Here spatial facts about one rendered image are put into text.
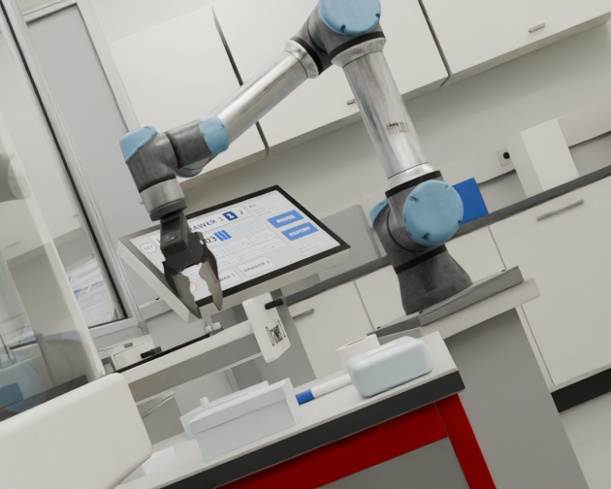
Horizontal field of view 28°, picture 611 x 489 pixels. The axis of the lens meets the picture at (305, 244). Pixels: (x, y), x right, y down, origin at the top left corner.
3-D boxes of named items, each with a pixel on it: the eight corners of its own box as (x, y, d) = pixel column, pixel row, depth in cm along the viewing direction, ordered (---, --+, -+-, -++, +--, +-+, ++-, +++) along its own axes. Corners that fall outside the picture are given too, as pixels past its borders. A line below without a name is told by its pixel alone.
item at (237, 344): (278, 342, 230) (266, 312, 230) (263, 354, 204) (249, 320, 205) (85, 420, 233) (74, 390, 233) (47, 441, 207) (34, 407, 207)
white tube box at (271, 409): (304, 414, 158) (289, 376, 158) (297, 424, 150) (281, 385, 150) (214, 449, 159) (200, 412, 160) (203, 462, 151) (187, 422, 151)
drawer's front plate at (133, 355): (171, 387, 265) (151, 341, 265) (143, 405, 236) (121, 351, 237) (163, 390, 265) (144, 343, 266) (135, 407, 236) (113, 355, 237)
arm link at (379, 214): (434, 248, 256) (406, 190, 257) (456, 238, 243) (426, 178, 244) (385, 272, 253) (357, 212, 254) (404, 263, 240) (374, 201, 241)
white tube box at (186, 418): (275, 403, 192) (267, 380, 192) (256, 414, 184) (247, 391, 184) (209, 427, 196) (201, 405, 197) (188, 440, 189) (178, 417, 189)
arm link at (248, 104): (324, 8, 258) (150, 152, 245) (337, -11, 247) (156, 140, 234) (360, 48, 258) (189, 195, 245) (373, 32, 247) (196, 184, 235)
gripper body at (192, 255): (214, 259, 230) (190, 201, 230) (208, 260, 221) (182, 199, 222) (177, 275, 230) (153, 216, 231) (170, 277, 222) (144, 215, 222)
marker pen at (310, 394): (378, 373, 173) (374, 362, 173) (378, 374, 172) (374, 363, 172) (289, 407, 174) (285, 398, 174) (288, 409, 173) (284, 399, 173)
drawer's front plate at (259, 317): (291, 345, 232) (269, 292, 232) (275, 359, 203) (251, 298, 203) (282, 348, 232) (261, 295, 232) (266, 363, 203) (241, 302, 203)
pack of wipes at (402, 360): (355, 391, 161) (342, 359, 161) (422, 364, 161) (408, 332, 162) (363, 401, 146) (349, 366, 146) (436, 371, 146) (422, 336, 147)
